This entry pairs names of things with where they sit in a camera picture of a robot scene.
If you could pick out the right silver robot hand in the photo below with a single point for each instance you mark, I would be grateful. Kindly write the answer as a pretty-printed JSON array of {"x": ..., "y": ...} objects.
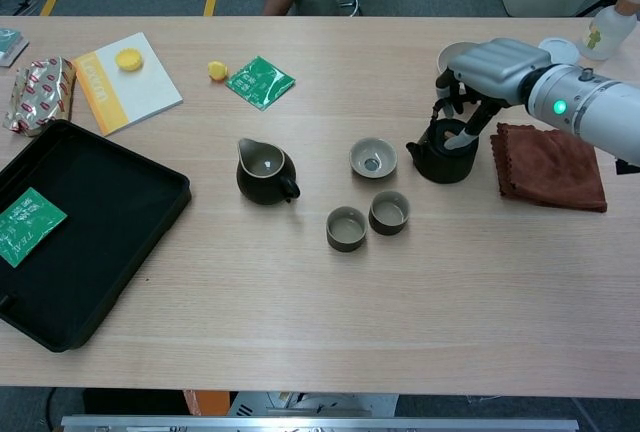
[{"x": 500, "y": 69}]

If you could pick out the black teapot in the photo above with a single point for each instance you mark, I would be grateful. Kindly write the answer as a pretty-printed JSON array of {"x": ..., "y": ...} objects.
[{"x": 445, "y": 167}]

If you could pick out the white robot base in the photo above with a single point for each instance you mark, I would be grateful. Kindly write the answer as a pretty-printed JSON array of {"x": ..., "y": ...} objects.
[{"x": 310, "y": 404}]

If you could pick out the white ceramic bowl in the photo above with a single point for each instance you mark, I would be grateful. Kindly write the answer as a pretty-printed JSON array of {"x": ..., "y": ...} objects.
[{"x": 452, "y": 51}]

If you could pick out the white round lid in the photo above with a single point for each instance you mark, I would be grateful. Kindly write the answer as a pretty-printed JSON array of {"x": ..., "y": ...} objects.
[{"x": 562, "y": 49}]

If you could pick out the frosted bottle with cork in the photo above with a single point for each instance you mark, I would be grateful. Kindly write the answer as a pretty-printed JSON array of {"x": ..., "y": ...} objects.
[{"x": 607, "y": 32}]

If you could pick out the brown folded cloth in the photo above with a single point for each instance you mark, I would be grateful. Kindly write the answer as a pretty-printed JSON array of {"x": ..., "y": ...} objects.
[{"x": 550, "y": 177}]

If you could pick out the wide grey tea bowl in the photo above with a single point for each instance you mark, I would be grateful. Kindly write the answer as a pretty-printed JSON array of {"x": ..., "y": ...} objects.
[{"x": 372, "y": 158}]

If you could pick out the right grey teacup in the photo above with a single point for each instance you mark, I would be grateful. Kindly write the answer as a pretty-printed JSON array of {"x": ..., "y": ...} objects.
[{"x": 388, "y": 222}]

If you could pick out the grey teacup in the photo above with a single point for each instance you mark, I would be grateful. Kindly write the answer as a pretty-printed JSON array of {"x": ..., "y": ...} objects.
[
  {"x": 388, "y": 222},
  {"x": 346, "y": 237}
]

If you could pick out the left grey teacup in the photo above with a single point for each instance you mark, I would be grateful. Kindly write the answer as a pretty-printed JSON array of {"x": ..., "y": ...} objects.
[{"x": 346, "y": 237}]

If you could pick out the green tea packet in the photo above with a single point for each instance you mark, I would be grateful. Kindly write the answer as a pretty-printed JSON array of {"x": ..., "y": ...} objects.
[
  {"x": 27, "y": 224},
  {"x": 260, "y": 82}
]

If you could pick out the dark brown ceramic pitcher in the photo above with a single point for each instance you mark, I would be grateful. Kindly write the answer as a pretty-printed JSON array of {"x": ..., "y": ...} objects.
[{"x": 265, "y": 188}]

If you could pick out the small yellow bottle cap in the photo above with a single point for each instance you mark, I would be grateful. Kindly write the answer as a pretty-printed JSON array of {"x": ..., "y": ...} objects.
[{"x": 217, "y": 71}]

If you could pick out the yellow white Lexicon book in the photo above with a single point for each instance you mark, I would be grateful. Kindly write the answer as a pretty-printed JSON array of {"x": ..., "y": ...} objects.
[{"x": 135, "y": 92}]

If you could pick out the large yellow bottle cap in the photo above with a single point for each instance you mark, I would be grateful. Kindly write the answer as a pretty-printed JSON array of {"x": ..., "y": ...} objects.
[{"x": 130, "y": 60}]

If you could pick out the black plastic tray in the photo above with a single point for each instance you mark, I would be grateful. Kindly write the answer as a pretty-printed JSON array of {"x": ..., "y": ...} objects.
[{"x": 100, "y": 232}]

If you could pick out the orange part under table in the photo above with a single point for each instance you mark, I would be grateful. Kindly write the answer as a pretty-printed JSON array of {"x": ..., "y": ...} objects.
[{"x": 207, "y": 402}]

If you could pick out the gold red foil packet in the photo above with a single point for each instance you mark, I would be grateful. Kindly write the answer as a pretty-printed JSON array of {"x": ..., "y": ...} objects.
[{"x": 40, "y": 94}]

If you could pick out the teal white small box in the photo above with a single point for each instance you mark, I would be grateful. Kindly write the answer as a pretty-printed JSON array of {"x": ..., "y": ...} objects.
[{"x": 10, "y": 47}]

